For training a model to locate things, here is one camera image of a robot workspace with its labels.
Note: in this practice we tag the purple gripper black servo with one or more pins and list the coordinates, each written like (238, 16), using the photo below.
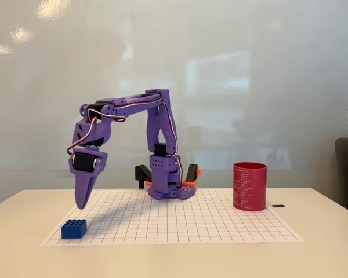
(85, 174)

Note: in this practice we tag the blue toy brick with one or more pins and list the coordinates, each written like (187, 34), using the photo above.
(73, 229)

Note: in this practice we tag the purple robot arm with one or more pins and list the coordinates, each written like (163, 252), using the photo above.
(159, 124)

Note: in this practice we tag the red cup with white print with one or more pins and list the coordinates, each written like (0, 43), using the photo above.
(249, 188)

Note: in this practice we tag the black orange table clamp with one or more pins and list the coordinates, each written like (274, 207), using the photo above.
(192, 173)
(140, 173)

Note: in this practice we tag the white grid paper sheet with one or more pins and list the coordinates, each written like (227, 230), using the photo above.
(191, 226)

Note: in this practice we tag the small black flat strip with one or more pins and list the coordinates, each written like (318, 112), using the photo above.
(278, 206)

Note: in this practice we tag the dark grey chair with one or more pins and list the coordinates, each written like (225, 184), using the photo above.
(343, 179)

